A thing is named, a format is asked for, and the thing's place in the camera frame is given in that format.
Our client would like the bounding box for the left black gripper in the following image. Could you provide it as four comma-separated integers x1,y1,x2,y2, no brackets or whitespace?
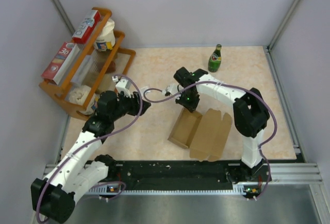
110,90,151,122

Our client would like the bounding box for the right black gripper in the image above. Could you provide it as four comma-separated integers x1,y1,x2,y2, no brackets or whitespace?
175,89,200,113

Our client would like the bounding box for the brown cardboard box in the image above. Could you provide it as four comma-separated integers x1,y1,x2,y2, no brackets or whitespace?
168,108,233,162

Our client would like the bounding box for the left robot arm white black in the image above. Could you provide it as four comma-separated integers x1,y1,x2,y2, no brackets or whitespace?
31,91,151,223

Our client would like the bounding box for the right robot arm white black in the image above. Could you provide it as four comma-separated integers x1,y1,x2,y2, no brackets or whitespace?
174,67,270,181

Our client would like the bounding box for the red white box lower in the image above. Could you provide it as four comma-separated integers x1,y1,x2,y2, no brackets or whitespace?
41,42,80,85

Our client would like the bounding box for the red white box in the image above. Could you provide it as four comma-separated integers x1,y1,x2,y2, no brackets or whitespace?
41,42,80,85
72,9,101,44

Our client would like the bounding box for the red white box upper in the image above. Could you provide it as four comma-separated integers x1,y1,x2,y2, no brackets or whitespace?
72,9,101,44

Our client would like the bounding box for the small clear plastic bag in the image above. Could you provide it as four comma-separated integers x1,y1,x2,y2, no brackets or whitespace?
140,86,150,93

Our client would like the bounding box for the green glass bottle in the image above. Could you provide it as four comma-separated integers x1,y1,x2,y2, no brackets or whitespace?
208,44,222,73

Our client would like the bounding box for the orange wooden shelf rack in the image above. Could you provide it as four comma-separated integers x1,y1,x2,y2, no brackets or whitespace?
39,7,136,120

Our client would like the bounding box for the white paper bag lower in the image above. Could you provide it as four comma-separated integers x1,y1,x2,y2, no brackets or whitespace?
69,85,100,116

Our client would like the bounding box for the white paper bag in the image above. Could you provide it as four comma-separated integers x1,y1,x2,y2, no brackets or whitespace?
93,18,116,51
69,85,100,116

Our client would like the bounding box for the white paper bag upper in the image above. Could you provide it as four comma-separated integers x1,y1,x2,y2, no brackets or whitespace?
93,18,116,51

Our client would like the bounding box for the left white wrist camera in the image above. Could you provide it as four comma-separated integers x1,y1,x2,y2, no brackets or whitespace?
112,76,131,98

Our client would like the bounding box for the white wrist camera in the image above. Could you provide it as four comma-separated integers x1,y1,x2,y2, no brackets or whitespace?
112,76,131,98
162,83,179,96

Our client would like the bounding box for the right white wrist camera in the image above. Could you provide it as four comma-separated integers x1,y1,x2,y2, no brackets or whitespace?
162,83,179,96

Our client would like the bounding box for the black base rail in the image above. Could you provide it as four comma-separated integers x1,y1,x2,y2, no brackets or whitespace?
101,160,269,191

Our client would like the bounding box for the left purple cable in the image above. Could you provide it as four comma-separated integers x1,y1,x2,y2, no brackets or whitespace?
35,73,144,222

